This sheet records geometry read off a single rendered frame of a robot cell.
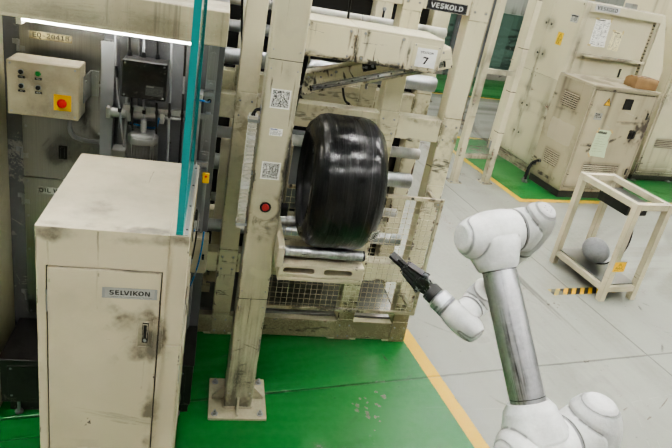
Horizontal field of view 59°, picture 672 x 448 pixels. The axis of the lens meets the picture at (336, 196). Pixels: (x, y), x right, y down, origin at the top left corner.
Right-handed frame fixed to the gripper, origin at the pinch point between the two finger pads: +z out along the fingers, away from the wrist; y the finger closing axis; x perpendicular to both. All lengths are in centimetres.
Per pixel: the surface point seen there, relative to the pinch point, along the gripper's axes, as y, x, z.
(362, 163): -26.7, 2.2, 31.6
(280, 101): -34, -9, 68
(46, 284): -32, -110, 52
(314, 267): 17.2, -19.4, 23.2
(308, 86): -13, 26, 82
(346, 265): 17.5, -7.8, 15.6
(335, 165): -25.9, -6.7, 37.3
